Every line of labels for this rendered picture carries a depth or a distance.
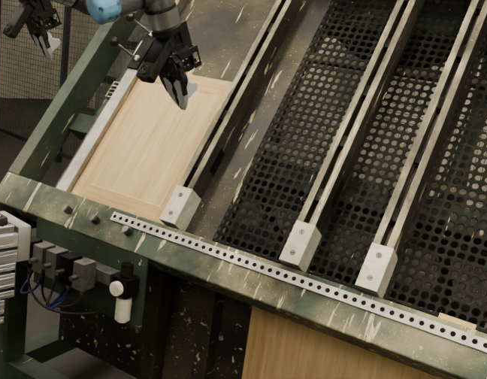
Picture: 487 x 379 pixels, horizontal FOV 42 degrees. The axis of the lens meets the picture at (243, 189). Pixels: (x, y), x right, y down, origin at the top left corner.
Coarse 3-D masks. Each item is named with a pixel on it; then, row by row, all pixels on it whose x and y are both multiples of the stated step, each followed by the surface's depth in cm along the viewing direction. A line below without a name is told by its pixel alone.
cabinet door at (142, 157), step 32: (128, 96) 235; (160, 96) 229; (192, 96) 223; (224, 96) 218; (128, 128) 227; (160, 128) 222; (192, 128) 216; (96, 160) 225; (128, 160) 220; (160, 160) 215; (96, 192) 218; (128, 192) 213; (160, 192) 208
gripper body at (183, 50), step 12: (180, 24) 150; (156, 36) 147; (168, 36) 146; (180, 36) 151; (180, 48) 152; (192, 48) 152; (168, 60) 150; (180, 60) 150; (192, 60) 153; (168, 72) 152
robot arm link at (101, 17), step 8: (88, 0) 137; (96, 0) 134; (104, 0) 135; (112, 0) 135; (120, 0) 136; (128, 0) 137; (136, 0) 138; (144, 0) 140; (88, 8) 139; (96, 8) 135; (104, 8) 135; (112, 8) 136; (120, 8) 137; (128, 8) 138; (136, 8) 140; (96, 16) 137; (104, 16) 136; (112, 16) 137; (120, 16) 139
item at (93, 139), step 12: (180, 0) 248; (180, 12) 249; (132, 72) 237; (120, 84) 236; (132, 84) 236; (120, 96) 233; (108, 108) 232; (108, 120) 230; (96, 132) 228; (84, 144) 228; (96, 144) 227; (84, 156) 225; (72, 168) 224; (60, 180) 223; (72, 180) 222
